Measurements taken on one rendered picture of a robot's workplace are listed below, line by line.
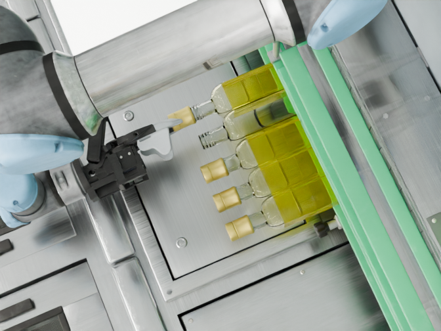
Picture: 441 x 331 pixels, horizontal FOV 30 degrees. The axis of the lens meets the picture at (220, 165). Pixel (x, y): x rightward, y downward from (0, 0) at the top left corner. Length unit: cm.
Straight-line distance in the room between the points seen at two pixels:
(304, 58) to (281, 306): 49
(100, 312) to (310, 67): 63
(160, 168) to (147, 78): 65
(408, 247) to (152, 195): 54
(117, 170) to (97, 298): 29
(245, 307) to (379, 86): 51
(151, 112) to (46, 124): 69
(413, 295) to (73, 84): 64
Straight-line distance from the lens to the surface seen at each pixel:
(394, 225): 136
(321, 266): 163
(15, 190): 139
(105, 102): 101
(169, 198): 162
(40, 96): 100
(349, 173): 136
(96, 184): 150
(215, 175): 148
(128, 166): 149
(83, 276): 166
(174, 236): 160
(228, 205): 147
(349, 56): 141
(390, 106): 138
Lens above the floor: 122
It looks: 4 degrees down
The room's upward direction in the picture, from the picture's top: 113 degrees counter-clockwise
